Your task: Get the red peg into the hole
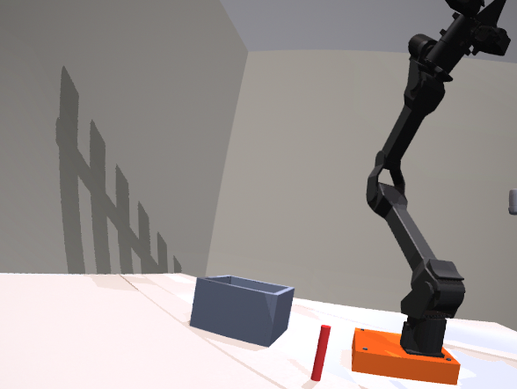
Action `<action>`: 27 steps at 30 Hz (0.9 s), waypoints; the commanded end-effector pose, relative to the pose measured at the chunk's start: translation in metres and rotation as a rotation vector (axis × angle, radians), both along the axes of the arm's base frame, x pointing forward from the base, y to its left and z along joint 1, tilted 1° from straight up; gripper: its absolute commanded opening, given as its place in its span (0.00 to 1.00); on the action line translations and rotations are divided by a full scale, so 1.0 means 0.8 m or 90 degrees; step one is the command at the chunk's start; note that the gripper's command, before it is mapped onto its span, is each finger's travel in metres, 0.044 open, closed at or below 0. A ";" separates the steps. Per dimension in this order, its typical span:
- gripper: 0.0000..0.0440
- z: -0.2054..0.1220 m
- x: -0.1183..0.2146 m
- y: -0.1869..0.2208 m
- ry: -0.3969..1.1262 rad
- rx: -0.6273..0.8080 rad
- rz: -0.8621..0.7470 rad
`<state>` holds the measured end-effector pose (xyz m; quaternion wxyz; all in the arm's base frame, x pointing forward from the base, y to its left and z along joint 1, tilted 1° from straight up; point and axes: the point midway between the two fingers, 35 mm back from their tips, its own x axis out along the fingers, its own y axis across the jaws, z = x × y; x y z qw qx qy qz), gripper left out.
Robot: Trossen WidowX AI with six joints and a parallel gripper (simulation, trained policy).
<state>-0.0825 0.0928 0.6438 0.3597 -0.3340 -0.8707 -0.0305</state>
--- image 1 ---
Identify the red peg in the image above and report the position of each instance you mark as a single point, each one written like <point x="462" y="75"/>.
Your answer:
<point x="318" y="366"/>

